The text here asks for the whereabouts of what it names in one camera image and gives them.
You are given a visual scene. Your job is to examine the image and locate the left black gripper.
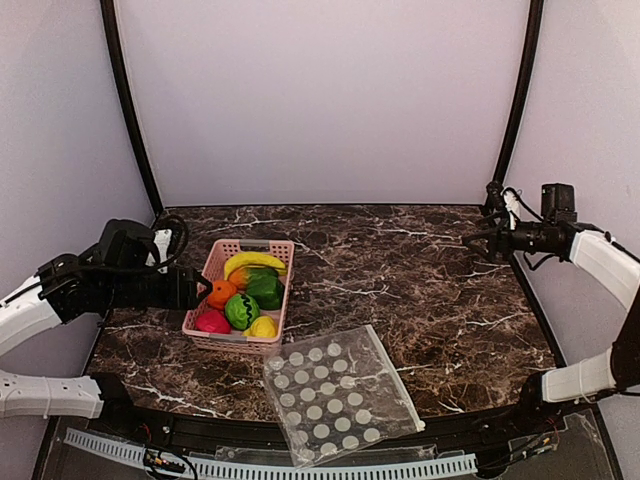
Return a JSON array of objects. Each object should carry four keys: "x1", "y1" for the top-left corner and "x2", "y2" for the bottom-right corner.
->
[{"x1": 104, "y1": 267, "x2": 214, "y2": 310}]

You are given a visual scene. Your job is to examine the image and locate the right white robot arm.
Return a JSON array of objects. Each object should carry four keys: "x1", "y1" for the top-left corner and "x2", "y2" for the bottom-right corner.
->
[{"x1": 462, "y1": 220, "x2": 639, "y2": 434}]

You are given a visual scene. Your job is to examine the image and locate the yellow toy banana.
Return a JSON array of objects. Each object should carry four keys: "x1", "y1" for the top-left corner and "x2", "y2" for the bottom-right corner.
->
[{"x1": 224, "y1": 252, "x2": 288, "y2": 280}]

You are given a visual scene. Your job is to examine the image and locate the red toy fruit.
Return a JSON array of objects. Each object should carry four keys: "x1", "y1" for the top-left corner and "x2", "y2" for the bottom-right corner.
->
[{"x1": 194, "y1": 310, "x2": 232, "y2": 335}]

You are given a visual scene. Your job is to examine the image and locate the green toy watermelon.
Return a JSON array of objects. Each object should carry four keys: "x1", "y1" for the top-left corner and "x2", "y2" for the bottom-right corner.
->
[{"x1": 224, "y1": 294, "x2": 261, "y2": 330}]

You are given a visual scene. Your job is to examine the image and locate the black front rail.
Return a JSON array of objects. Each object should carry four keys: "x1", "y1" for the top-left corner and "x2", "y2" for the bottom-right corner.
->
[{"x1": 86, "y1": 401, "x2": 584, "y2": 454}]

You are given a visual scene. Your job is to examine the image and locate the pink plastic basket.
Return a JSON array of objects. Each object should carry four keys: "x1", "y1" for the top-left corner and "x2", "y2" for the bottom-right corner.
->
[{"x1": 182, "y1": 239, "x2": 295, "y2": 355}]

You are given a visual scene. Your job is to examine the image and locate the clear dotted zip bag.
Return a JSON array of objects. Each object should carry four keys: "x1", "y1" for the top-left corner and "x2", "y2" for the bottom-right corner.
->
[{"x1": 263, "y1": 324, "x2": 425, "y2": 467}]

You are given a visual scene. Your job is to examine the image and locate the yellow toy lemon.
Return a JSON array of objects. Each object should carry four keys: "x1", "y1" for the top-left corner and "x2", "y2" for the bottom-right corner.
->
[{"x1": 243, "y1": 315, "x2": 278, "y2": 338}]

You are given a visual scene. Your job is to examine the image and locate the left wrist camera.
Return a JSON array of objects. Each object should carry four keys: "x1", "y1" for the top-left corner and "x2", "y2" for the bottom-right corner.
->
[{"x1": 94, "y1": 219, "x2": 173, "y2": 269}]

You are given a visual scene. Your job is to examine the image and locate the orange toy fruit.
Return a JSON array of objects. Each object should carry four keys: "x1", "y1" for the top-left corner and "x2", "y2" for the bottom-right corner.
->
[{"x1": 207, "y1": 280, "x2": 238, "y2": 310}]

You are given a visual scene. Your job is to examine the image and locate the white slotted cable duct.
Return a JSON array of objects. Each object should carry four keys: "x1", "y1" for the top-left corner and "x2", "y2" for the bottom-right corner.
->
[{"x1": 64, "y1": 428, "x2": 477, "y2": 480}]

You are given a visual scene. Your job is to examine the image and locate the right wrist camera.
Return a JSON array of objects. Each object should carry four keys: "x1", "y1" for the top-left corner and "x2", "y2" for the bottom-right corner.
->
[{"x1": 541, "y1": 183, "x2": 578, "y2": 224}]

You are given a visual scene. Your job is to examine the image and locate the right black frame post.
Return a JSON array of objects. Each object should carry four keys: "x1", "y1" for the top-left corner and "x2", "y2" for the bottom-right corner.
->
[{"x1": 492, "y1": 0, "x2": 545, "y2": 183}]

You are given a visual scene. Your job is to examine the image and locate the left black frame post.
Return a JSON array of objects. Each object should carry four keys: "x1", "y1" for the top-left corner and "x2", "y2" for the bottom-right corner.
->
[{"x1": 99, "y1": 0, "x2": 164, "y2": 218}]

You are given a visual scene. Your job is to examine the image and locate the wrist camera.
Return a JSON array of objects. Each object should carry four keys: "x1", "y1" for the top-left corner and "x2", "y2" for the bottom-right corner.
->
[
  {"x1": 541, "y1": 183, "x2": 578, "y2": 224},
  {"x1": 94, "y1": 219, "x2": 173, "y2": 269}
]

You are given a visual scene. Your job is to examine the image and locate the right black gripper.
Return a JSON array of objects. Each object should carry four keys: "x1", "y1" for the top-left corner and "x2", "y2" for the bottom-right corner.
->
[{"x1": 463, "y1": 210, "x2": 554, "y2": 263}]

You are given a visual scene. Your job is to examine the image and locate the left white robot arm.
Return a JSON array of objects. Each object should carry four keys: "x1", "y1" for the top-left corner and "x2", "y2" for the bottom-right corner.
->
[{"x1": 1, "y1": 255, "x2": 213, "y2": 436}]

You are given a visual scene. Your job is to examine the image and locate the black frame post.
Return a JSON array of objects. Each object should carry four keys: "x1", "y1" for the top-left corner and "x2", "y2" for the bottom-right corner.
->
[
  {"x1": 492, "y1": 0, "x2": 545, "y2": 183},
  {"x1": 99, "y1": 0, "x2": 164, "y2": 218}
]

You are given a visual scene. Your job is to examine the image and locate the orange green toy mango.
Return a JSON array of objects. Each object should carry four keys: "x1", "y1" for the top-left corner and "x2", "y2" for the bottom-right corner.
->
[{"x1": 227, "y1": 267, "x2": 251, "y2": 290}]

